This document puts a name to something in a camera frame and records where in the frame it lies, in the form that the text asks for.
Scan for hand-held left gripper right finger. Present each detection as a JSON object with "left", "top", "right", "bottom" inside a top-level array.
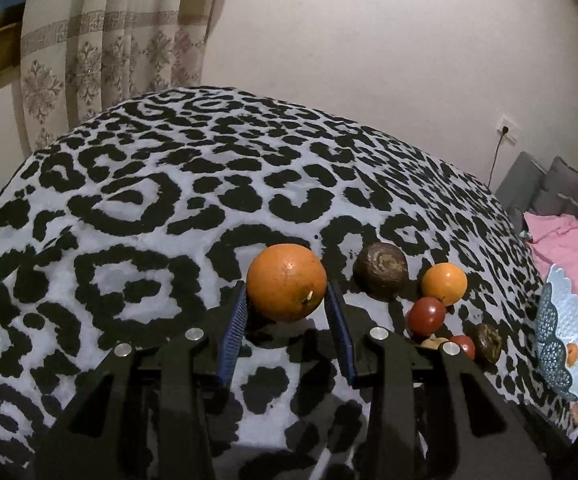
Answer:
[{"left": 321, "top": 280, "right": 552, "bottom": 480}]

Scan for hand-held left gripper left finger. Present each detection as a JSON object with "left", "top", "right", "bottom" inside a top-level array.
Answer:
[{"left": 34, "top": 280, "right": 250, "bottom": 480}]

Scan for large orange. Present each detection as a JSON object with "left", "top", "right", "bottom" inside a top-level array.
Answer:
[{"left": 246, "top": 243, "right": 328, "bottom": 322}]

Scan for light blue plastic fruit basket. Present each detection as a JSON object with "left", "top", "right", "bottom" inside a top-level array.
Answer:
[{"left": 533, "top": 265, "right": 578, "bottom": 402}]

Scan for large brown round fruit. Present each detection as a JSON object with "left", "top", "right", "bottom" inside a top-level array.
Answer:
[{"left": 353, "top": 242, "right": 409, "bottom": 302}]

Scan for small red tomato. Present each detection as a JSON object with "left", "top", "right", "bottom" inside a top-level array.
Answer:
[{"left": 450, "top": 335, "right": 476, "bottom": 361}]

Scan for small brown round fruit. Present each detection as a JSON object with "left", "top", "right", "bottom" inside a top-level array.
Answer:
[{"left": 472, "top": 323, "right": 503, "bottom": 365}]

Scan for grey headboard cushion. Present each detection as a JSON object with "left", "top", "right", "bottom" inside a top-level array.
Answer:
[
  {"left": 494, "top": 152, "right": 545, "bottom": 217},
  {"left": 532, "top": 156, "right": 578, "bottom": 221}
]

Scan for pink blanket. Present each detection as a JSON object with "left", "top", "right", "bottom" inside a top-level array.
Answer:
[{"left": 523, "top": 211, "right": 578, "bottom": 361}]

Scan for beige patterned curtain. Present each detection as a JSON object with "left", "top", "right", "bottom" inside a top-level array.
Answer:
[{"left": 11, "top": 0, "right": 244, "bottom": 155}]

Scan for dark power cable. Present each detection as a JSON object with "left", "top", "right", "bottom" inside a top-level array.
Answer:
[{"left": 488, "top": 130, "right": 508, "bottom": 190}]

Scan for white wall socket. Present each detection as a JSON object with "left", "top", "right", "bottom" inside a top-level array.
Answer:
[{"left": 496, "top": 115, "right": 521, "bottom": 145}]

